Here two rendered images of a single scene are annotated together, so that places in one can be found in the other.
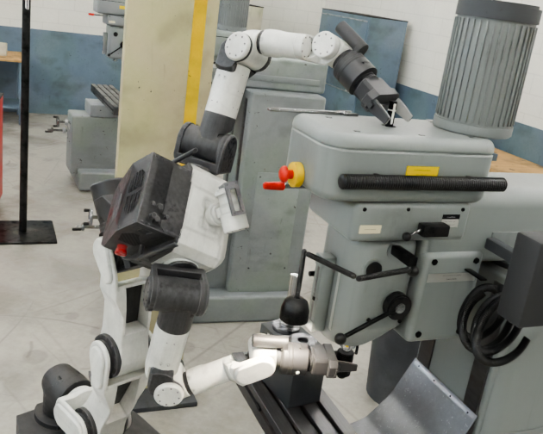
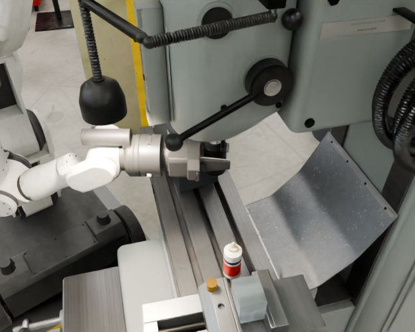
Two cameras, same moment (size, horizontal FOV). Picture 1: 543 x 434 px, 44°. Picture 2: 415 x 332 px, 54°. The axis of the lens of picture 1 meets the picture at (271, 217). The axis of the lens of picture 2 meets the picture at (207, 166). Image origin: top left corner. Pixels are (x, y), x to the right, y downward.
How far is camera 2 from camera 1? 1.13 m
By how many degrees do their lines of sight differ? 24
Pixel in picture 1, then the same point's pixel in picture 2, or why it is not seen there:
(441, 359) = (358, 137)
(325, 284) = (153, 54)
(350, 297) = (186, 74)
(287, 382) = not seen: hidden behind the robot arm
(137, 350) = (18, 136)
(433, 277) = (331, 29)
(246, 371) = (77, 178)
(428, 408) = (338, 194)
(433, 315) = (333, 93)
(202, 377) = (35, 183)
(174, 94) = not seen: outside the picture
